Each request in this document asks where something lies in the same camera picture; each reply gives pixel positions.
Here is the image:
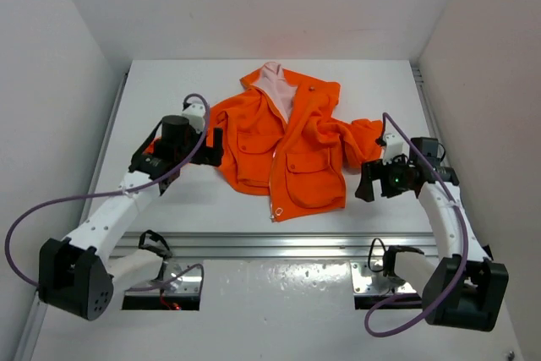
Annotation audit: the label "left aluminium side rail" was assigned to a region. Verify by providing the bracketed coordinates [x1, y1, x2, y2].
[12, 71, 130, 361]

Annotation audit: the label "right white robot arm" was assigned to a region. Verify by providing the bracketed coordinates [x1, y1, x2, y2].
[355, 134, 509, 332]

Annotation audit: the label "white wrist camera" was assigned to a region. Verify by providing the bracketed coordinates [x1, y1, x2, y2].
[181, 102, 206, 134]
[376, 133, 405, 164]

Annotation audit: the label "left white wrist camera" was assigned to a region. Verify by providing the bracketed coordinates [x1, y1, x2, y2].
[181, 102, 206, 134]

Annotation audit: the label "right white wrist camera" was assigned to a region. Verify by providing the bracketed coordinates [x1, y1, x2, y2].
[376, 133, 405, 164]

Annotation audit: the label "orange zip-up jacket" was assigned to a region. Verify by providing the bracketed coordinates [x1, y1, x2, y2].
[143, 62, 385, 223]

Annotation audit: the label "aluminium front rail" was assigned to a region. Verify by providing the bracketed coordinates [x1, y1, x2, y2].
[113, 232, 443, 260]

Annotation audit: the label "right aluminium side rail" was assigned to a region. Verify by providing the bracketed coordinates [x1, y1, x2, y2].
[411, 65, 443, 141]

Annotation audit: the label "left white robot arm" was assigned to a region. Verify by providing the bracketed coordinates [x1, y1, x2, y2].
[38, 113, 223, 320]

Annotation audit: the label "white front cover panel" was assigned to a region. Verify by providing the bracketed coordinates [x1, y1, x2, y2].
[33, 260, 522, 360]

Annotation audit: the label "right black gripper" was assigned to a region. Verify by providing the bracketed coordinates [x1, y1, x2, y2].
[355, 154, 412, 202]

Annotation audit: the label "aluminium side rail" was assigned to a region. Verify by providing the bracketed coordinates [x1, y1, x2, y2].
[12, 71, 130, 361]
[411, 65, 443, 141]

